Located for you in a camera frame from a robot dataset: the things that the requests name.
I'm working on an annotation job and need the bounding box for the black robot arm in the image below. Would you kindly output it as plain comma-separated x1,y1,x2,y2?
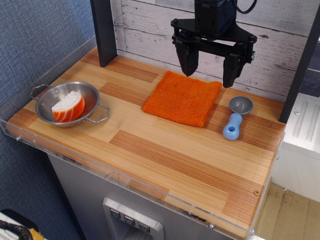
170,0,257,88

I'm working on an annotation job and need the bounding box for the white ridged side appliance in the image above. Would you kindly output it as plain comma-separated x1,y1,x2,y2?
271,93,320,202

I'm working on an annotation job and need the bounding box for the grey blue plastic scoop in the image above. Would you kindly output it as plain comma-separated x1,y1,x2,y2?
222,96,254,141

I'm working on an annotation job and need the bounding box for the dark right upright post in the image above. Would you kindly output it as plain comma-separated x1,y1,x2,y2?
279,7,320,124

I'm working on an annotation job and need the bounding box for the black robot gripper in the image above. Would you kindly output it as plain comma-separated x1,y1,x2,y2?
171,18,257,88

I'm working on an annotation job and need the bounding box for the steel two-handled bowl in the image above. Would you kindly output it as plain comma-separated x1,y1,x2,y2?
30,81,110,127

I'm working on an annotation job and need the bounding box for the clear acrylic counter guard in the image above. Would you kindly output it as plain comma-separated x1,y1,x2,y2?
7,30,289,240

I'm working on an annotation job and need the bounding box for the dark upright post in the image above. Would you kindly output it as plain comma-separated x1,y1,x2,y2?
279,7,320,124
90,0,118,67

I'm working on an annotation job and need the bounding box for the orange white salmon sushi toy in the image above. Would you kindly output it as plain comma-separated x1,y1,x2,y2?
51,91,85,123

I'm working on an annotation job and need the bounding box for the black woven basket handle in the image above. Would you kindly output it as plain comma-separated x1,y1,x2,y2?
0,220,33,240

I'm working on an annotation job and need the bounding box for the silver dispenser panel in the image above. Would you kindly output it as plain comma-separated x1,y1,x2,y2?
102,197,165,240

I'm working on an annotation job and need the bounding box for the orange knitted towel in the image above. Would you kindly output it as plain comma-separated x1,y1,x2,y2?
141,71,222,127

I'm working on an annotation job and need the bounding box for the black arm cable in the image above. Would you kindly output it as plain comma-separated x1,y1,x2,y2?
231,0,259,14

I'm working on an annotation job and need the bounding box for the yellow object at corner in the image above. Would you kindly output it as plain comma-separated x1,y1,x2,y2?
28,228,46,240

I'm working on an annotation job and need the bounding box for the dark left upright post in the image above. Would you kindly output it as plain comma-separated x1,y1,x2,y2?
90,0,118,67

